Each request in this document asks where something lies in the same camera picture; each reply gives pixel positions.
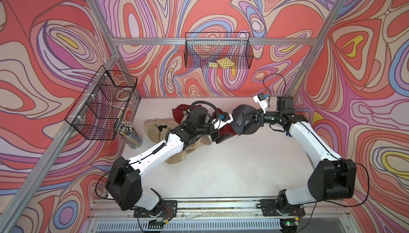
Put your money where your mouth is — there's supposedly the dark red cap front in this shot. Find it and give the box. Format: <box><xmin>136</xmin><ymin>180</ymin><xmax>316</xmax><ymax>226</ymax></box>
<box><xmin>172</xmin><ymin>104</ymin><xmax>191</xmax><ymax>124</ymax></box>

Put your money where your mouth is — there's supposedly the black wire basket left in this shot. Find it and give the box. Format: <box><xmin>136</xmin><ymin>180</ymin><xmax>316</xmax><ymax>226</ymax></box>
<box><xmin>65</xmin><ymin>66</ymin><xmax>137</xmax><ymax>140</ymax></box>

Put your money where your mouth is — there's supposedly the grey Colorado cap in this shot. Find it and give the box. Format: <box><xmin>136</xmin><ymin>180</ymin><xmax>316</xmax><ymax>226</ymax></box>
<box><xmin>230</xmin><ymin>105</ymin><xmax>259</xmax><ymax>136</ymax></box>

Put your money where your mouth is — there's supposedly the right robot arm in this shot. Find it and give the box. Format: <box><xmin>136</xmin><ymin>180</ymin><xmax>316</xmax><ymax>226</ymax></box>
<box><xmin>251</xmin><ymin>93</ymin><xmax>356</xmax><ymax>215</ymax></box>

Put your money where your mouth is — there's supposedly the black wire basket back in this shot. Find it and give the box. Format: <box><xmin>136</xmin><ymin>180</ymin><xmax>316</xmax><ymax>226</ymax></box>
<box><xmin>184</xmin><ymin>31</ymin><xmax>254</xmax><ymax>69</ymax></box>

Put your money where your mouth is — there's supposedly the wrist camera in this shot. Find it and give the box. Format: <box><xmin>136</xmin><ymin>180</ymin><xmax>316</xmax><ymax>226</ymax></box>
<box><xmin>218</xmin><ymin>112</ymin><xmax>233</xmax><ymax>130</ymax></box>
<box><xmin>253</xmin><ymin>93</ymin><xmax>270</xmax><ymax>113</ymax></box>

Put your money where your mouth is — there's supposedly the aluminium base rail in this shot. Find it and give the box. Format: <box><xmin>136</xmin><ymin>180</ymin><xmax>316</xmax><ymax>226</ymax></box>
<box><xmin>81</xmin><ymin>197</ymin><xmax>359</xmax><ymax>233</ymax></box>

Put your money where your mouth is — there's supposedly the cup of pencils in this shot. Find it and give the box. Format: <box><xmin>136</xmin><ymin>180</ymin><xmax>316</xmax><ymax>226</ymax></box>
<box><xmin>118</xmin><ymin>121</ymin><xmax>143</xmax><ymax>149</ymax></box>

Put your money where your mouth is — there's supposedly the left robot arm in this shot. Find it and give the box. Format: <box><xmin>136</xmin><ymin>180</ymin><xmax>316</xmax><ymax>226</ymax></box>
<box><xmin>105</xmin><ymin>101</ymin><xmax>233</xmax><ymax>215</ymax></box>

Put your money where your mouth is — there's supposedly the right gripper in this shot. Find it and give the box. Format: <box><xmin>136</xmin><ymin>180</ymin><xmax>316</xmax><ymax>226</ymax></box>
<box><xmin>242</xmin><ymin>108</ymin><xmax>282</xmax><ymax>127</ymax></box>

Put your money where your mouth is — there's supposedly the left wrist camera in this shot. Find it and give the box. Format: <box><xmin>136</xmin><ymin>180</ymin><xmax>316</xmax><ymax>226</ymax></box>
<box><xmin>218</xmin><ymin>112</ymin><xmax>233</xmax><ymax>130</ymax></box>

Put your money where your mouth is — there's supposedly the beige cap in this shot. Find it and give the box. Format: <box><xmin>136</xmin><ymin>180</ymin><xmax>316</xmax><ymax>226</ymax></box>
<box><xmin>187</xmin><ymin>136</ymin><xmax>212</xmax><ymax>150</ymax></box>
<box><xmin>165</xmin><ymin>149</ymin><xmax>196</xmax><ymax>164</ymax></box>
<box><xmin>143</xmin><ymin>118</ymin><xmax>179</xmax><ymax>144</ymax></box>

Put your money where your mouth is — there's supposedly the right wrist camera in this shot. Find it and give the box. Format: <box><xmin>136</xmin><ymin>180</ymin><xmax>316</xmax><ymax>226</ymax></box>
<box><xmin>253</xmin><ymin>93</ymin><xmax>270</xmax><ymax>113</ymax></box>

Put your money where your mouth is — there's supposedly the black wire basket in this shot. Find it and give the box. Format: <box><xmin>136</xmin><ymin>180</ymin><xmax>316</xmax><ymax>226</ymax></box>
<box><xmin>184</xmin><ymin>31</ymin><xmax>254</xmax><ymax>69</ymax></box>
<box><xmin>65</xmin><ymin>66</ymin><xmax>137</xmax><ymax>140</ymax></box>

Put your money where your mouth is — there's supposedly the red Colorado cap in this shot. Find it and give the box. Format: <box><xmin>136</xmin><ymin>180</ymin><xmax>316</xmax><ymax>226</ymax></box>
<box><xmin>210</xmin><ymin>112</ymin><xmax>235</xmax><ymax>135</ymax></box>

